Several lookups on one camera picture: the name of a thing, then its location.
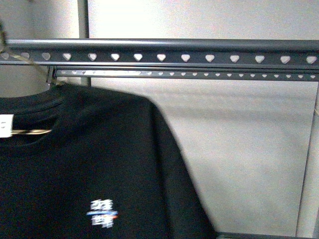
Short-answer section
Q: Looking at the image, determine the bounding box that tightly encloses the black printed t-shirt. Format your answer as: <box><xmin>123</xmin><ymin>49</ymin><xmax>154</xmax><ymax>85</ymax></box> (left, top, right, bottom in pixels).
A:
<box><xmin>0</xmin><ymin>85</ymin><xmax>216</xmax><ymax>239</ymax></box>

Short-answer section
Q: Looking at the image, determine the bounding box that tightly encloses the white neck label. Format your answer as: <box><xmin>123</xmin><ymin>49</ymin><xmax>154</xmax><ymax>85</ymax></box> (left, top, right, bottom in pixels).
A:
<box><xmin>0</xmin><ymin>115</ymin><xmax>14</xmax><ymax>138</ymax></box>

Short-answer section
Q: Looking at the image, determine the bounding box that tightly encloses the grey perforated rear rack rail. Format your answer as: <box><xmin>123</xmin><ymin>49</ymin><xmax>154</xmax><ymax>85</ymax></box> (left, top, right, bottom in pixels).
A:
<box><xmin>55</xmin><ymin>69</ymin><xmax>319</xmax><ymax>82</ymax></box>

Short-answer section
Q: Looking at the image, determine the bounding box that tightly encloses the grey perforated rack rail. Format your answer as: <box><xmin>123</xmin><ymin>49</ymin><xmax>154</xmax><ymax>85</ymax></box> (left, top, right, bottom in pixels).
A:
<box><xmin>0</xmin><ymin>39</ymin><xmax>319</xmax><ymax>70</ymax></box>
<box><xmin>55</xmin><ymin>69</ymin><xmax>319</xmax><ymax>82</ymax></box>

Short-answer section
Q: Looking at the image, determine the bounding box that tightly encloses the grey perforated front rack rail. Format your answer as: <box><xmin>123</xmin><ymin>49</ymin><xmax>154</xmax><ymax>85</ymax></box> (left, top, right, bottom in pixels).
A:
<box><xmin>0</xmin><ymin>39</ymin><xmax>319</xmax><ymax>70</ymax></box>

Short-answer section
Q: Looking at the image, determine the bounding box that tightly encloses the grey vertical rack post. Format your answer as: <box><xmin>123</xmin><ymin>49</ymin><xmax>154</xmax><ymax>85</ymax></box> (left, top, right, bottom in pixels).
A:
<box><xmin>77</xmin><ymin>0</ymin><xmax>92</xmax><ymax>87</ymax></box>

